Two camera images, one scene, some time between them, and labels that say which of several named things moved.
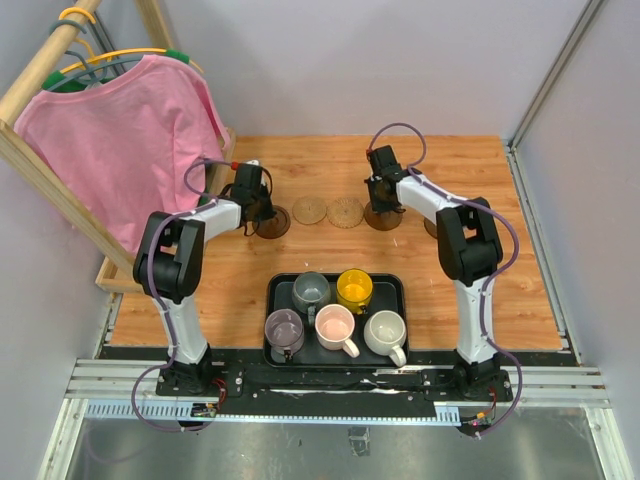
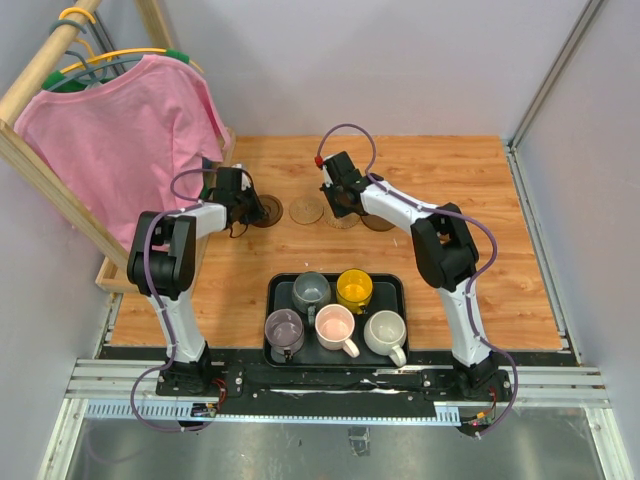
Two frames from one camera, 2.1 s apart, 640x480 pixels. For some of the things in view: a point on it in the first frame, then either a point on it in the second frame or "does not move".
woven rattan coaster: (309, 210) does not move
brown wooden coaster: (382, 221) does not move
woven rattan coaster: (345, 212) does not move
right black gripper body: (379, 204) → (337, 205)
